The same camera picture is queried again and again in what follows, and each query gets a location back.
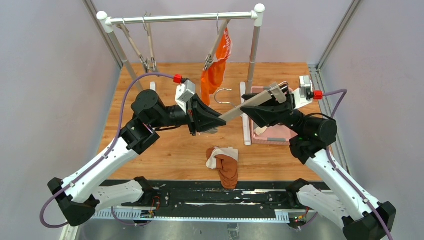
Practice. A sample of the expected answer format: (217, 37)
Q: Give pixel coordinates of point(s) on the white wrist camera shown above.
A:
(184, 92)
(303, 95)

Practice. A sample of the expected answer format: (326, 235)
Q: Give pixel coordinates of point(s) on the empty beige clip hanger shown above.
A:
(152, 61)

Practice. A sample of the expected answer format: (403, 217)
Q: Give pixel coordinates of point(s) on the brown underwear white waistband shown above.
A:
(225, 161)

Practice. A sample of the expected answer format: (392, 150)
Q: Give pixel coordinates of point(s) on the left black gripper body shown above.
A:
(192, 116)

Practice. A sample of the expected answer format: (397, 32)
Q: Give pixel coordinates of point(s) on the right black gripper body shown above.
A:
(288, 108)

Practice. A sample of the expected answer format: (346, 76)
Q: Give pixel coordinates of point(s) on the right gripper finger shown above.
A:
(253, 97)
(260, 115)

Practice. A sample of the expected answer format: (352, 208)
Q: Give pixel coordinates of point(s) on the orange underwear white trim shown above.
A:
(213, 78)

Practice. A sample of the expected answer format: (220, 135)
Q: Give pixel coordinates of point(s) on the pink plastic basket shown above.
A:
(274, 135)

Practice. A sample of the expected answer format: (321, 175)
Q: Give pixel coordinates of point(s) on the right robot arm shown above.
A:
(360, 215)

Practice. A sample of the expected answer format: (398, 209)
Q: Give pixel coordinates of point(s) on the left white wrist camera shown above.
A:
(184, 92)

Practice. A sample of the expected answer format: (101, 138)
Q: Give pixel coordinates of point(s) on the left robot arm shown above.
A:
(82, 194)

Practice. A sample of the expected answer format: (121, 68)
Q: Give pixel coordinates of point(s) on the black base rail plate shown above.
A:
(209, 200)

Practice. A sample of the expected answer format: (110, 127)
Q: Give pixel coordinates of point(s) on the white clothes rack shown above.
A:
(257, 15)

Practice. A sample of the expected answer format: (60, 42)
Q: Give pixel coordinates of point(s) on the beige clip hanger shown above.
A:
(220, 33)
(152, 61)
(144, 61)
(273, 91)

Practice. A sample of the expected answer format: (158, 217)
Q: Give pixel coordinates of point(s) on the grey underwear white waistband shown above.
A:
(260, 130)

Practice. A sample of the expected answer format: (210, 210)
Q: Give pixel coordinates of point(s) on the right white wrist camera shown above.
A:
(303, 95)

